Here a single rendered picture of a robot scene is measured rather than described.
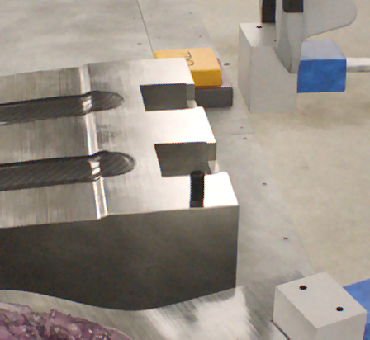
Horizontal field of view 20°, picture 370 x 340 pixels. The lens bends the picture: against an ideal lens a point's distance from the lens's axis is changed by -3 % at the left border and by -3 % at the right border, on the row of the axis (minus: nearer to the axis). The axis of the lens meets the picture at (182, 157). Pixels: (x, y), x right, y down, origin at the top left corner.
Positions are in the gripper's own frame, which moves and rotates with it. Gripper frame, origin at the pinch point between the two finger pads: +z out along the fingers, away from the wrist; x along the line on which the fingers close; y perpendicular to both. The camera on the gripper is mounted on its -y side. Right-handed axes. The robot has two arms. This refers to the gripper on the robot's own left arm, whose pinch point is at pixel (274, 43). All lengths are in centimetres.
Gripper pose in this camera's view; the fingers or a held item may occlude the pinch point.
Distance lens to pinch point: 79.2
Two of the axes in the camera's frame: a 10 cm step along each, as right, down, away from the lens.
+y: 9.9, -0.6, 1.1
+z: 0.0, 8.9, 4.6
